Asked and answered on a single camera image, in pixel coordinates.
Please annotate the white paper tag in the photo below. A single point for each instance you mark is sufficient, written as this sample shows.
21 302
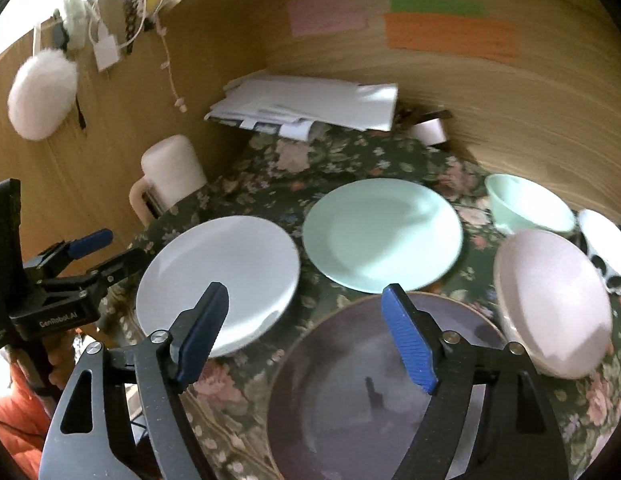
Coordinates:
108 54

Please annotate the dark purple plate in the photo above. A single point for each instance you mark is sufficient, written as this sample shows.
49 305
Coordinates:
340 385

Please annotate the white fluffy pompom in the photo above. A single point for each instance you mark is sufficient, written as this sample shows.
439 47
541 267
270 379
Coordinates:
40 95

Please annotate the pale green fluffy ornament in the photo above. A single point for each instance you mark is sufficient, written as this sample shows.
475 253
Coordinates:
76 17

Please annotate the black lace band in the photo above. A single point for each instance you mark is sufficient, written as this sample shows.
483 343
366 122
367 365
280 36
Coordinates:
130 10

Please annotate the stack of white papers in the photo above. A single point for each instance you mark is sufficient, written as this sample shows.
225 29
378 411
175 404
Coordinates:
310 100

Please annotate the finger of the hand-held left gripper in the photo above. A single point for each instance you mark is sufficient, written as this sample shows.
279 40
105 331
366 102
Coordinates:
123 265
90 242

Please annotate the person's left forearm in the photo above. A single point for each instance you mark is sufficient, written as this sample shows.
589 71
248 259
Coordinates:
15 410

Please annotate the mint green plate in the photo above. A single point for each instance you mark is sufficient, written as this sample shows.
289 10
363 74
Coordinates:
380 235

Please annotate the orange sticky note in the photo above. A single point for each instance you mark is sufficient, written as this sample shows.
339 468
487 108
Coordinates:
450 39

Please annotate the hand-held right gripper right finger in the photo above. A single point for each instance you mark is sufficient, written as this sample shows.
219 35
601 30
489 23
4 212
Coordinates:
410 340

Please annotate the pink bowl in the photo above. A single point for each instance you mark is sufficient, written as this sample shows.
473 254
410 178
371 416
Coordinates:
550 300

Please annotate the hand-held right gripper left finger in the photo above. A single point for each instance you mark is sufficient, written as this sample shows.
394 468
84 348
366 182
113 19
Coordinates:
200 335

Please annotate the floral tablecloth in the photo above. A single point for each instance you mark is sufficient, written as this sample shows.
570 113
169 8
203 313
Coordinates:
270 185

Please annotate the pink mug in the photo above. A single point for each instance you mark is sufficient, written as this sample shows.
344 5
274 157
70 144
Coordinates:
173 165

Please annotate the mint green bowl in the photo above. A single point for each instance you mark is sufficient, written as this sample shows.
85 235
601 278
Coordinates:
525 205

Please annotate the white plate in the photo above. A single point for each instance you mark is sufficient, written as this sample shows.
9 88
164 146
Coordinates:
225 255

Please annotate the pink sticky note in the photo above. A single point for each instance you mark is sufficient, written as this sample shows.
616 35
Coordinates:
325 10

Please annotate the white black-spotted bowl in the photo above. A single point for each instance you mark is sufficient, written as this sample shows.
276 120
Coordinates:
600 235

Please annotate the green sticky note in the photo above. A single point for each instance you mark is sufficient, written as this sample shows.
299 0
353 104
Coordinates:
438 6

